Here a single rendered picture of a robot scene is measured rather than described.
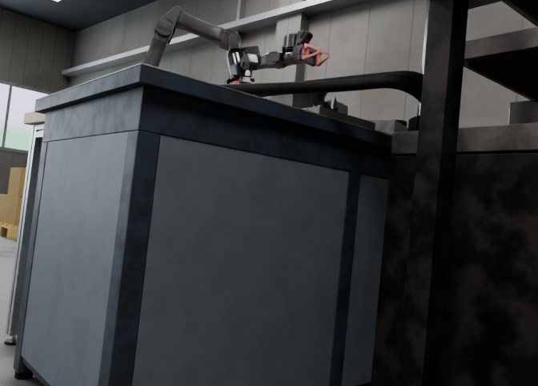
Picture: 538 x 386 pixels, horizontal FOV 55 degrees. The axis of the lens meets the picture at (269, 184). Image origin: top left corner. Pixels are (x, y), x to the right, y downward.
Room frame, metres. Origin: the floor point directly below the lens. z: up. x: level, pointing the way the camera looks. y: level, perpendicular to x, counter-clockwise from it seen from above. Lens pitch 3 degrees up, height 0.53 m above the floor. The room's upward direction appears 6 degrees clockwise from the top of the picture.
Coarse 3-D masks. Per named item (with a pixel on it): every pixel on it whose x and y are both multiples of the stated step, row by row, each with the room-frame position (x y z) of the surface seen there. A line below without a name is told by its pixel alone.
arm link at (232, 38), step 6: (228, 36) 1.90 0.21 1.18; (234, 36) 1.90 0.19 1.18; (228, 42) 1.90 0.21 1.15; (234, 42) 1.90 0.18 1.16; (234, 48) 1.90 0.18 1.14; (240, 48) 1.92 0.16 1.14; (246, 48) 1.93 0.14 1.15; (252, 48) 1.94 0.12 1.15; (258, 48) 1.94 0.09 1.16; (258, 54) 1.93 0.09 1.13; (258, 60) 1.94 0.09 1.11
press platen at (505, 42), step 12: (492, 36) 1.28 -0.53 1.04; (504, 36) 1.26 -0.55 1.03; (516, 36) 1.23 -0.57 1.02; (528, 36) 1.21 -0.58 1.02; (468, 48) 1.33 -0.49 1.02; (480, 48) 1.30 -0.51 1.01; (492, 48) 1.28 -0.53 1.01; (504, 48) 1.25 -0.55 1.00; (516, 48) 1.23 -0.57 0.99; (528, 48) 1.21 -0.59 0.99; (468, 60) 1.34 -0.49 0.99; (480, 60) 1.33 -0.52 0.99
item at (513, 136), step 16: (464, 128) 1.22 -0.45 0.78; (480, 128) 1.18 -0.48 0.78; (496, 128) 1.16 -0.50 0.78; (512, 128) 1.13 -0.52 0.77; (528, 128) 1.10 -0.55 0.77; (400, 144) 1.35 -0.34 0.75; (416, 144) 1.31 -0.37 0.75; (464, 144) 1.21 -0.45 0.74; (480, 144) 1.18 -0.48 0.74; (496, 144) 1.15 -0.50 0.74; (512, 144) 1.13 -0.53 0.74; (528, 144) 1.10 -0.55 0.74
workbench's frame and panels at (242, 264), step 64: (64, 128) 1.36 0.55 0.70; (128, 128) 1.05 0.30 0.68; (192, 128) 1.10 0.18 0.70; (256, 128) 1.21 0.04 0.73; (320, 128) 1.32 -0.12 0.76; (64, 192) 1.32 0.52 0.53; (128, 192) 1.03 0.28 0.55; (192, 192) 1.11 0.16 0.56; (256, 192) 1.22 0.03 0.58; (320, 192) 1.36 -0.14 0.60; (384, 192) 1.53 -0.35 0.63; (64, 256) 1.27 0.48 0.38; (128, 256) 1.02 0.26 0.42; (192, 256) 1.12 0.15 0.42; (256, 256) 1.23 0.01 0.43; (320, 256) 1.37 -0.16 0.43; (64, 320) 1.23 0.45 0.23; (128, 320) 1.03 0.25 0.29; (192, 320) 1.13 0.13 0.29; (256, 320) 1.25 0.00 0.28; (320, 320) 1.39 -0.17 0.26; (64, 384) 1.19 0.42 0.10; (128, 384) 1.04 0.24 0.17; (192, 384) 1.14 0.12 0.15; (256, 384) 1.26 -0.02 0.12; (320, 384) 1.40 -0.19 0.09
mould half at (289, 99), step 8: (272, 96) 1.66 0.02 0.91; (280, 96) 1.63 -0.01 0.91; (288, 96) 1.60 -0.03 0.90; (296, 96) 1.59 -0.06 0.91; (304, 96) 1.62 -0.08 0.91; (288, 104) 1.60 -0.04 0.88; (296, 104) 1.59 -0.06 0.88; (304, 104) 1.62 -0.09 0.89; (344, 104) 1.74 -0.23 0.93; (320, 112) 1.49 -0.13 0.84; (328, 112) 1.51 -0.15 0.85; (336, 112) 1.54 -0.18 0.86; (344, 112) 1.74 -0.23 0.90; (344, 120) 1.56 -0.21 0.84; (352, 120) 1.58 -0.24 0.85; (360, 120) 1.61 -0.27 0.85
